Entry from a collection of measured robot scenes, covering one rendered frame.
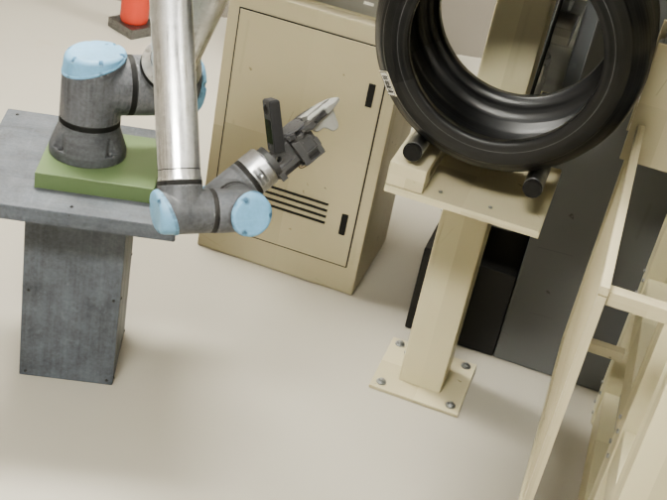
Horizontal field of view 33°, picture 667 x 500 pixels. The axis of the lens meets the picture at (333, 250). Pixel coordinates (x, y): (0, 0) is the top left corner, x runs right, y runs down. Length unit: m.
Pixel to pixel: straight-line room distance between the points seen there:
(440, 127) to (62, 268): 1.05
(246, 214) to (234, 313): 1.24
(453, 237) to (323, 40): 0.72
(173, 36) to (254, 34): 1.15
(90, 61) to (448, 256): 1.08
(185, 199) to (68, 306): 0.86
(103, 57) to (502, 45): 0.96
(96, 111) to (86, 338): 0.64
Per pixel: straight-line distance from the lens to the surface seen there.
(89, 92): 2.76
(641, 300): 2.08
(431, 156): 2.65
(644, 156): 2.80
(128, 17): 5.32
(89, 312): 3.02
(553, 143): 2.48
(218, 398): 3.15
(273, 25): 3.37
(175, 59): 2.26
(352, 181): 3.46
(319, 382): 3.26
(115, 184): 2.77
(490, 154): 2.51
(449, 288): 3.13
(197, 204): 2.24
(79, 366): 3.13
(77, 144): 2.82
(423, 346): 3.24
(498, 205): 2.64
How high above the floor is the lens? 2.00
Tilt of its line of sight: 31 degrees down
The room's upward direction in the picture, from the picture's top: 12 degrees clockwise
